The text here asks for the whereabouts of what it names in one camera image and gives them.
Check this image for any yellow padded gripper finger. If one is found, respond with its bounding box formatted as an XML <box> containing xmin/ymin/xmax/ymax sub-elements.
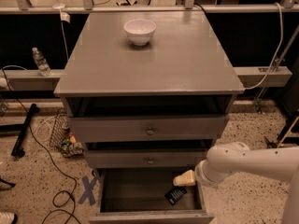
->
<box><xmin>173</xmin><ymin>170</ymin><xmax>196</xmax><ymax>187</ymax></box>

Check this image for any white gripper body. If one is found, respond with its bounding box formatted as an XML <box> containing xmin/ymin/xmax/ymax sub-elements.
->
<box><xmin>194</xmin><ymin>160</ymin><xmax>218</xmax><ymax>187</ymax></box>

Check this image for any blue rxbar snack bar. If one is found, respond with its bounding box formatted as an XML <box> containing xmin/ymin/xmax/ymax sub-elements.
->
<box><xmin>164</xmin><ymin>187</ymin><xmax>187</xmax><ymax>205</ymax></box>

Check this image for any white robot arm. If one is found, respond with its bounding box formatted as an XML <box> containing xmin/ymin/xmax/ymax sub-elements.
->
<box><xmin>173</xmin><ymin>142</ymin><xmax>299</xmax><ymax>224</ymax></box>

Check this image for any grey middle drawer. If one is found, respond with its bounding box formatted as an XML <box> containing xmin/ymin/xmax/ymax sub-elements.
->
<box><xmin>84</xmin><ymin>148</ymin><xmax>207</xmax><ymax>168</ymax></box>

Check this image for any grey drawer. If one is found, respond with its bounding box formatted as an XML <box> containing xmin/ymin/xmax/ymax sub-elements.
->
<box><xmin>68</xmin><ymin>115</ymin><xmax>228</xmax><ymax>143</ymax></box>
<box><xmin>84</xmin><ymin>148</ymin><xmax>207</xmax><ymax>168</ymax></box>
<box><xmin>88</xmin><ymin>167</ymin><xmax>214</xmax><ymax>224</ymax></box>

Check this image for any grey top drawer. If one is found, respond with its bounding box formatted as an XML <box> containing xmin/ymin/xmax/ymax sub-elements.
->
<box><xmin>68</xmin><ymin>115</ymin><xmax>228</xmax><ymax>143</ymax></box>

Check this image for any grey bottom drawer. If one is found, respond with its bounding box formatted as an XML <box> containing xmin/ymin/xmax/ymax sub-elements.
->
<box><xmin>88</xmin><ymin>167</ymin><xmax>214</xmax><ymax>224</ymax></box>

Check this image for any grey drawer cabinet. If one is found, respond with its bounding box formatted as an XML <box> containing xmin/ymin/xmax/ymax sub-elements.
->
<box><xmin>53</xmin><ymin>10</ymin><xmax>246</xmax><ymax>224</ymax></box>

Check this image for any white ceramic bowl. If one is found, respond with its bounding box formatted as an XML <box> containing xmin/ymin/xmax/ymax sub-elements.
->
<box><xmin>123</xmin><ymin>19</ymin><xmax>156</xmax><ymax>46</ymax></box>

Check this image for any black metal stand leg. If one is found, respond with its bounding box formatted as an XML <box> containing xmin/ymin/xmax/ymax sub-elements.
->
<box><xmin>11</xmin><ymin>104</ymin><xmax>39</xmax><ymax>158</ymax></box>

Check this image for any clear plastic water bottle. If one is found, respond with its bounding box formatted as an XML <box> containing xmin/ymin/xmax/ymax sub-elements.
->
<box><xmin>32</xmin><ymin>48</ymin><xmax>51</xmax><ymax>77</ymax></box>

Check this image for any white shoe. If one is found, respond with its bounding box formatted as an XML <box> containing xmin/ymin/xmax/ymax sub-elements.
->
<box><xmin>0</xmin><ymin>212</ymin><xmax>18</xmax><ymax>224</ymax></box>

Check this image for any wire basket with items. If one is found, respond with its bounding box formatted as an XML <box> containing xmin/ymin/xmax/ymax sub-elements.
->
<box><xmin>50</xmin><ymin>113</ymin><xmax>83</xmax><ymax>158</ymax></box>

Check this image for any white hanging cable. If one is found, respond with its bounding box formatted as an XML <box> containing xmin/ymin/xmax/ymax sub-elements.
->
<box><xmin>243</xmin><ymin>2</ymin><xmax>284</xmax><ymax>91</ymax></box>

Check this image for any black floor cable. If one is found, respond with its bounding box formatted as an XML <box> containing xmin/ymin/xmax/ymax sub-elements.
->
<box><xmin>1</xmin><ymin>67</ymin><xmax>82</xmax><ymax>224</ymax></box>

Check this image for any grey metal rail beam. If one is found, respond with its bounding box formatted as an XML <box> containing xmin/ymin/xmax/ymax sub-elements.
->
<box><xmin>0</xmin><ymin>69</ymin><xmax>64</xmax><ymax>91</ymax></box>

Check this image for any white lamp with cord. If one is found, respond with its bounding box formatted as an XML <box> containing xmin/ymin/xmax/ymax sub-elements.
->
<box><xmin>52</xmin><ymin>0</ymin><xmax>70</xmax><ymax>59</ymax></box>

